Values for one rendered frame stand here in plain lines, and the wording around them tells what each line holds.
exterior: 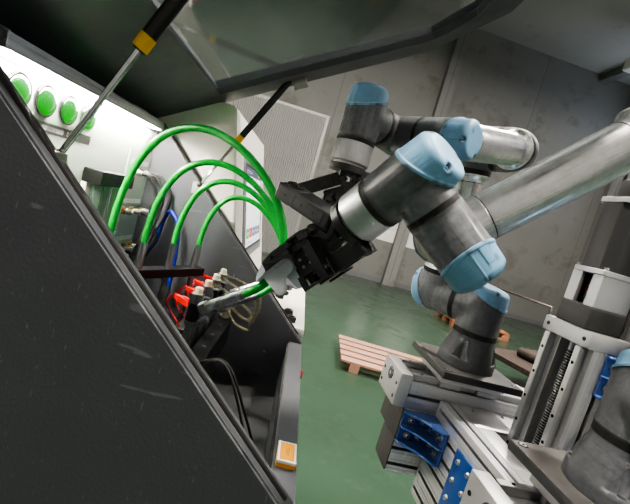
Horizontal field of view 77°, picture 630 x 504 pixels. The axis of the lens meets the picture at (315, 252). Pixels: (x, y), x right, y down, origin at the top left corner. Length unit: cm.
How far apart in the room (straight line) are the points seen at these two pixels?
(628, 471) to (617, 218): 47
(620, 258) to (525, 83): 1094
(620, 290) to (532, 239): 1085
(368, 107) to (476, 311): 62
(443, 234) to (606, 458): 45
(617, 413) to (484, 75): 1080
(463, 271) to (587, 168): 26
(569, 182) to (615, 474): 42
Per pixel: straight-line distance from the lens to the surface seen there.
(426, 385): 112
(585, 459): 80
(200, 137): 120
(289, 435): 75
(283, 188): 61
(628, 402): 76
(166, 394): 52
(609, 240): 100
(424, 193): 48
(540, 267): 1210
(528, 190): 64
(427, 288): 119
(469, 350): 114
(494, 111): 1131
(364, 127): 76
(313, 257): 56
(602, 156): 69
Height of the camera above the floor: 133
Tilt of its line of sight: 6 degrees down
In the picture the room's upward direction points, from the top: 16 degrees clockwise
